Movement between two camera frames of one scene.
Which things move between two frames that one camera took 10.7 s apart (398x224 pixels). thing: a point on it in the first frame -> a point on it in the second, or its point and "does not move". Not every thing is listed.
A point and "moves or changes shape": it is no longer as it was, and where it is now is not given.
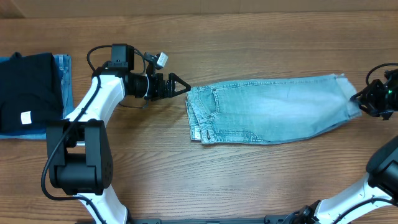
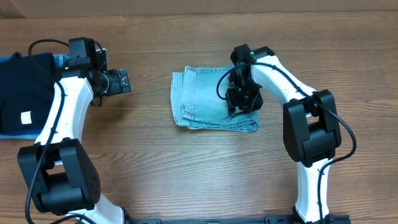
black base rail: x=268 y=219 does not move
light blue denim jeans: x=268 y=111 moves or changes shape
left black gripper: x=167 y=89 -> x=123 y=81
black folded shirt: x=30 y=92 does not move
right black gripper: x=375 y=97 -> x=234 y=101
